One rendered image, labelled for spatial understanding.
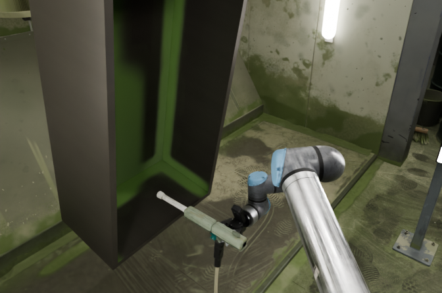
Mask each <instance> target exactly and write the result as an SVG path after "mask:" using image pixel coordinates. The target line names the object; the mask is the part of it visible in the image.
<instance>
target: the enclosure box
mask: <svg viewBox="0 0 442 293"><path fill-rule="evenodd" d="M247 1H248V0H29V5H30V13H31V17H32V26H33V31H34V39H35V44H36V52H37V61H38V65H39V74H40V78H41V87H42V92H43V100H44V105H45V113H46V118H47V126H48V131H49V139H50V144H51V153H52V158H53V166H54V170H55V179H56V183H57V192H58V197H59V205H60V210H61V218H62V220H63V221H64V222H65V223H66V224H67V225H68V226H69V227H70V228H71V229H72V230H73V231H74V232H75V233H76V234H77V235H78V236H79V237H80V238H81V239H82V240H83V241H84V242H85V243H86V244H87V245H88V246H89V247H90V248H91V249H92V250H93V251H94V252H95V253H96V254H97V255H98V256H99V257H100V258H101V259H102V260H103V261H104V262H105V263H106V264H107V265H108V266H109V267H110V268H111V269H112V270H114V269H116V268H117V267H118V266H119V265H121V264H122V263H123V262H125V260H127V259H128V258H129V257H131V256H132V255H133V254H135V253H136V252H137V251H138V250H140V249H141V248H142V247H144V246H145V245H146V244H147V243H149V242H150V241H151V240H152V239H154V238H155V237H156V236H158V235H159V234H160V233H161V232H162V231H164V230H165V229H167V228H168V227H169V226H170V225H171V224H173V223H174V222H176V221H177V220H178V219H179V218H180V217H182V216H183V215H184V212H183V211H181V210H180V209H178V208H177V207H174V206H173V205H171V204H170V203H168V202H167V201H164V200H163V199H160V198H158V197H157V193H158V192H159V191H161V192H163V193H164V194H165V195H167V196H168V197H170V198H172V199H173V200H175V201H177V202H179V203H180V204H182V205H184V206H186V207H189V206H192V207H195V206H196V205H197V204H198V203H200V202H201V201H202V200H204V199H205V198H206V197H207V196H209V195H210V193H211V189H212V182H213V178H214V172H215V168H216V162H217V158H218V151H219V147H220V141H221V137H222V131H223V127H224V121H225V116H226V110H227V106H228V100H229V96H230V90H231V86H232V79H233V73H234V69H235V62H236V59H237V52H238V49H239V42H240V38H241V32H242V27H243V21H244V18H245V11H246V7H247Z"/></svg>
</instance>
